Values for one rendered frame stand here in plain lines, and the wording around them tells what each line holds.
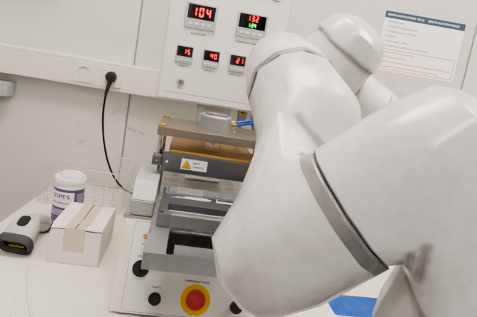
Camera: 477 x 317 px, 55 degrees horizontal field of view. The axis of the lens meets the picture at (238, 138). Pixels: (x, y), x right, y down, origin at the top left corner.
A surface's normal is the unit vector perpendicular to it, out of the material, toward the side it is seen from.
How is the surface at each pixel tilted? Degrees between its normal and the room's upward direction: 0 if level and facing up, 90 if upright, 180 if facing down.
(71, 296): 0
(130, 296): 65
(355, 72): 110
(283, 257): 94
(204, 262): 90
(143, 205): 90
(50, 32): 90
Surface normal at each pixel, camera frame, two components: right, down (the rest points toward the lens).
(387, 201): -0.22, 0.10
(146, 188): 0.19, -0.62
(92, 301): 0.17, -0.97
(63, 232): 0.06, 0.11
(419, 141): -0.32, -0.38
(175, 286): 0.15, -0.26
